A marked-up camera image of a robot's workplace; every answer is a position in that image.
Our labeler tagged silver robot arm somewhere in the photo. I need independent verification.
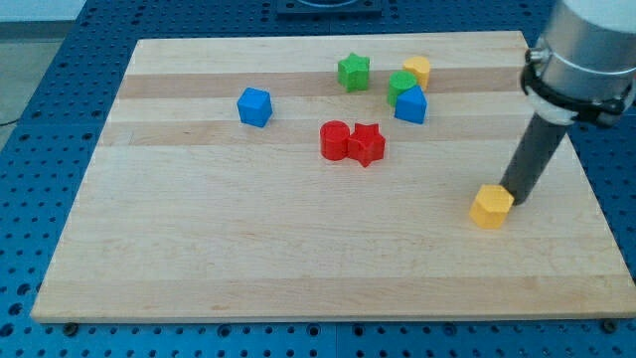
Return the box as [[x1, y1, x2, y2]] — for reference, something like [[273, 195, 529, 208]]
[[522, 0, 635, 127]]

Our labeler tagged blue triangle block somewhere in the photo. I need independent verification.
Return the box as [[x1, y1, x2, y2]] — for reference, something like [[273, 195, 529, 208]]
[[395, 86, 428, 124]]

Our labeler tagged red cylinder block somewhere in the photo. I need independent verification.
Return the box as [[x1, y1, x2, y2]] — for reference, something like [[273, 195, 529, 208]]
[[319, 120, 350, 161]]

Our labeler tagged red star block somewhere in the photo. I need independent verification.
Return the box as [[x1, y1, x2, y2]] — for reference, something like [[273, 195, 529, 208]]
[[347, 123, 386, 167]]

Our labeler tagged blue cube block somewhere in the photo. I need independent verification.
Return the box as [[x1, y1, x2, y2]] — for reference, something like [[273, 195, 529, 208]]
[[237, 88, 273, 127]]

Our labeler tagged green star block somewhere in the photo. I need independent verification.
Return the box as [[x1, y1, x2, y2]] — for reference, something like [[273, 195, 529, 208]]
[[337, 53, 371, 92]]

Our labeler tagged green cylinder block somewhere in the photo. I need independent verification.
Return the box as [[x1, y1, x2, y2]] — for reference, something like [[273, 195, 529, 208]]
[[387, 71, 417, 106]]

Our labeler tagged wooden board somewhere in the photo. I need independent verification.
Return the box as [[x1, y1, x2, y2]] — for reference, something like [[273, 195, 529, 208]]
[[31, 32, 635, 323]]

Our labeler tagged yellow heart block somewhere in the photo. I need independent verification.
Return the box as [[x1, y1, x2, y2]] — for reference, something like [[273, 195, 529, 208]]
[[402, 56, 431, 90]]

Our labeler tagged yellow hexagon block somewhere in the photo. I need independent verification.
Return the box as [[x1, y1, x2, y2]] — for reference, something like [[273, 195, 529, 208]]
[[469, 185, 515, 229]]

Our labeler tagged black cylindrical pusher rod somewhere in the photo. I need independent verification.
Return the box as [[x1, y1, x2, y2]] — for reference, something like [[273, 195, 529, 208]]
[[500, 113, 567, 206]]

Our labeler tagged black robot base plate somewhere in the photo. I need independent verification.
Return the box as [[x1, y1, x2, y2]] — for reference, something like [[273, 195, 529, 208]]
[[273, 0, 384, 17]]

